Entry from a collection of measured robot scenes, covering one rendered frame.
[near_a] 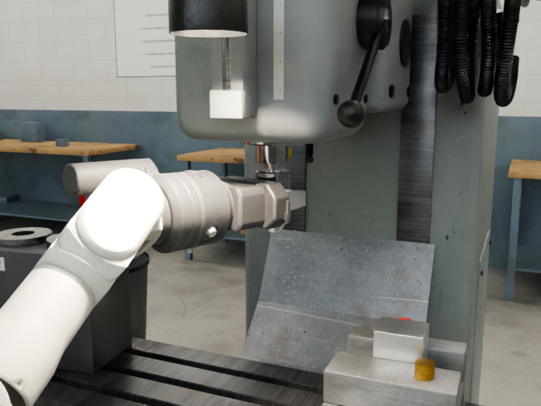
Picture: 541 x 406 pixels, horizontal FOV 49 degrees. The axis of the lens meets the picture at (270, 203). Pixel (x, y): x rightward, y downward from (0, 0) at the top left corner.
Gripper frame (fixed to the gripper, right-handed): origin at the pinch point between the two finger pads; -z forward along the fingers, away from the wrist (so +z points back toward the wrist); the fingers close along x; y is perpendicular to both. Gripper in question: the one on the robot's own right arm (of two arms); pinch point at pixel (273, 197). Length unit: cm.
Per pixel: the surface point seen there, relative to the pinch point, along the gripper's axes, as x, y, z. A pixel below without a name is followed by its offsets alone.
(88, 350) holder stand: 26.0, 25.6, 13.7
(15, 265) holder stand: 36.7, 13.2, 20.0
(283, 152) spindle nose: -2.4, -6.1, 0.6
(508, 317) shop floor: 93, 118, -297
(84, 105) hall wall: 523, -6, -237
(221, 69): -4.4, -15.7, 12.2
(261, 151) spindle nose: -0.2, -6.2, 2.5
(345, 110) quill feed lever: -15.1, -11.6, 4.4
